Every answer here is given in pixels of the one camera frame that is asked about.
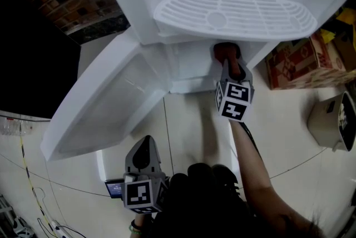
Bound yellow paper pile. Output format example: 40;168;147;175
319;5;356;44

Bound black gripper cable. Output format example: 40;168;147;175
239;120;263;160

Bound small screen device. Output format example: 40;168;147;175
104;179;125;200

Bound patterned cardboard box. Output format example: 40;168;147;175
264;32;356;91

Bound clear plastic sheet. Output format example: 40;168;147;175
0;115;36;137

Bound white power strip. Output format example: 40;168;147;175
51;219;72;238

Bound white cabinet door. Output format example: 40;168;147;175
40;34;171;162

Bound person's dark legs and shoes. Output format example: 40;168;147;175
152;162;258;238

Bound thin black floor cable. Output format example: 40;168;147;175
0;152;112;198
269;147;329;180

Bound white plastic bucket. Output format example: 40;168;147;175
306;91;356;153

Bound yellow and black cable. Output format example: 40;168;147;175
18;122;58;237

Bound large black panel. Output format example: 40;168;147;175
0;0;82;120

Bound person's right forearm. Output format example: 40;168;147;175
228;119;317;238

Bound white slotted drip tray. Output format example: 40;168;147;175
153;0;318;43

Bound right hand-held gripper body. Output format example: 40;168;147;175
215;57;255;123

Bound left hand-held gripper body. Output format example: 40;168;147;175
123;135;171;215

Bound person's left forearm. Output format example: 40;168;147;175
130;212;156;238

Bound reddish brown cloth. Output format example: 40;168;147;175
212;42;242;77

